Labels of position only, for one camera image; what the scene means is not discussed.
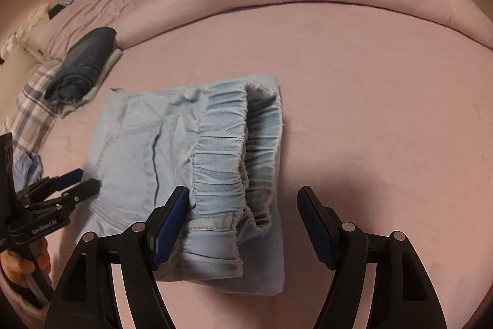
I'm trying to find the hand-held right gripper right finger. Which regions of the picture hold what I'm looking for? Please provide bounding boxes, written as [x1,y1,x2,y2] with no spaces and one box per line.
[296,186,447,329]

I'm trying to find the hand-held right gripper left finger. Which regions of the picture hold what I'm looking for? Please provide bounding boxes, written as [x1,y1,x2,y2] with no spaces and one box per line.
[44,186,190,329]

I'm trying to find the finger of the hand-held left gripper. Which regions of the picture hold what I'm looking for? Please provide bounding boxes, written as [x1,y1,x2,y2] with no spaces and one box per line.
[17,168,84,199]
[23,178,101,216]

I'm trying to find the light blue denim pants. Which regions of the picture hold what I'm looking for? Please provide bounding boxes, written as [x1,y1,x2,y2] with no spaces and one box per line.
[84,74,287,296]

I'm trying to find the person's left hand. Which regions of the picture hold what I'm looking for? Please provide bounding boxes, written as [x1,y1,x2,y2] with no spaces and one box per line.
[0,236,51,289]

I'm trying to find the crumpled blue cloth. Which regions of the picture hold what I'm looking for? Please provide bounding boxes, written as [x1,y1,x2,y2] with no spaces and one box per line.
[13,150,43,191]

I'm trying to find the plaid checked cloth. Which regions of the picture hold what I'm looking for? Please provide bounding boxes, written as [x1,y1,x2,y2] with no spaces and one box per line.
[0,61,64,160]

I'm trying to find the folded dark denim jeans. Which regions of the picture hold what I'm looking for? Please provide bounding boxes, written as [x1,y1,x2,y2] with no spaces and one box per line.
[44,27,118,102]

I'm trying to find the folded pale green garment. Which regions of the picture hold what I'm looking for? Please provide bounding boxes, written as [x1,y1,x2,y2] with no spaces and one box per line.
[62,49,124,117]

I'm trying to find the pink bed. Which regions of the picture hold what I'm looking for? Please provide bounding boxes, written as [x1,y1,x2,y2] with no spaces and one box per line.
[0,1,493,329]

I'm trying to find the white lace cloth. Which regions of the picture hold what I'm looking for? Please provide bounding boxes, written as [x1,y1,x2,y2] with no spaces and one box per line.
[0,3,51,62]

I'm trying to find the pink pillow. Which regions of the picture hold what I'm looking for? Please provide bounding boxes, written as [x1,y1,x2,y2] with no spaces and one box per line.
[23,0,158,64]

